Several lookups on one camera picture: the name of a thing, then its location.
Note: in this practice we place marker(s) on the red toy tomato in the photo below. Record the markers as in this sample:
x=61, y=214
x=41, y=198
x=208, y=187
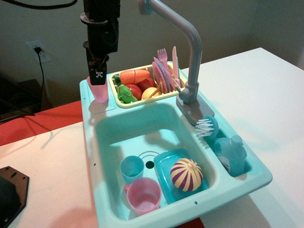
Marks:
x=136, y=91

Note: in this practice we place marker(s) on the pink toy plate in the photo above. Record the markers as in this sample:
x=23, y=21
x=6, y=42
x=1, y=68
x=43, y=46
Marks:
x=158, y=75

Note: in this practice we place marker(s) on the green toy pepper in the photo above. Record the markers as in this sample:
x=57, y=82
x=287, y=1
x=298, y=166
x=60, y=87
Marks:
x=125, y=95

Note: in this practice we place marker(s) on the yellow toy fruit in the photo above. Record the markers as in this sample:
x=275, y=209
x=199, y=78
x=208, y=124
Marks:
x=151, y=92

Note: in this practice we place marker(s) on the brown cardboard box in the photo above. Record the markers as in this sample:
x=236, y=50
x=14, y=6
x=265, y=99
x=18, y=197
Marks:
x=35, y=99

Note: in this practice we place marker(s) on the teal toy sink unit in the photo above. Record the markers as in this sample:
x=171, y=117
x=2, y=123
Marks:
x=113, y=133

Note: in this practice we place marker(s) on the white wall outlet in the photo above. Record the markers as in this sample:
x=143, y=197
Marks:
x=38, y=51

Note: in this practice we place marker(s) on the teal dish brush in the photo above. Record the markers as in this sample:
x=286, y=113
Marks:
x=207, y=127

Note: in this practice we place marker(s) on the blue toy cup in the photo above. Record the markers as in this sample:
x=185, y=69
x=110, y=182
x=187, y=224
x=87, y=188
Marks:
x=131, y=168

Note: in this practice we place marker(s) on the small pink cup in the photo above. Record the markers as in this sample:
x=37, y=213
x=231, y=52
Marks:
x=100, y=92

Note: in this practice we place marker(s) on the purple yellow striped ball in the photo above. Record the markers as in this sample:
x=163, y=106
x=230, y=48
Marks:
x=186, y=175

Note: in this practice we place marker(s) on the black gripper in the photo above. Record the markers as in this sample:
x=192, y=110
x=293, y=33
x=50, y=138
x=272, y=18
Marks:
x=102, y=40

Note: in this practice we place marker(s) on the pink toy fork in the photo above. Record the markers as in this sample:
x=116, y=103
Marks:
x=162, y=56

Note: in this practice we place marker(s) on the pink toy knife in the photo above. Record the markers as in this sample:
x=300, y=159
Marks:
x=175, y=63

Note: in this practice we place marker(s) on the orange toy carrot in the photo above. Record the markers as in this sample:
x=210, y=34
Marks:
x=132, y=76

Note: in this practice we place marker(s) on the yellow dish rack basket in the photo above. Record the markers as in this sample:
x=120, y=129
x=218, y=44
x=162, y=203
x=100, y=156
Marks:
x=173, y=82

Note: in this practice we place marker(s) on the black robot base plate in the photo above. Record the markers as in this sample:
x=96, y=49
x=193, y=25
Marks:
x=14, y=187

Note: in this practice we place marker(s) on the dark red toy apple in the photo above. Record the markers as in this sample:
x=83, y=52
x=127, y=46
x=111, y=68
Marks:
x=145, y=84

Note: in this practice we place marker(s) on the red cloth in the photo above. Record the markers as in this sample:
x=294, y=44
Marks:
x=42, y=122

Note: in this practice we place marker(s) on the purple toy plate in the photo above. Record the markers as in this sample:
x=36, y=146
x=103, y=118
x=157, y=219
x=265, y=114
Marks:
x=166, y=79

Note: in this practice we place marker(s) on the teal rectangular tray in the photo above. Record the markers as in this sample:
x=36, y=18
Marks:
x=163, y=163

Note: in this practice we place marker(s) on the grey toy faucet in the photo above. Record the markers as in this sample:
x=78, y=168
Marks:
x=190, y=103

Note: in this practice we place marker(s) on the blue toy soap bottle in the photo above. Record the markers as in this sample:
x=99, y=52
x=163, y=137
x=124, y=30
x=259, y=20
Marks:
x=232, y=154

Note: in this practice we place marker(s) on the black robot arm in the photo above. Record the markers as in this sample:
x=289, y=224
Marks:
x=101, y=19

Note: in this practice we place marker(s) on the pink toy mug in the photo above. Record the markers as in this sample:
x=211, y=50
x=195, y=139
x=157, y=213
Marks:
x=143, y=195

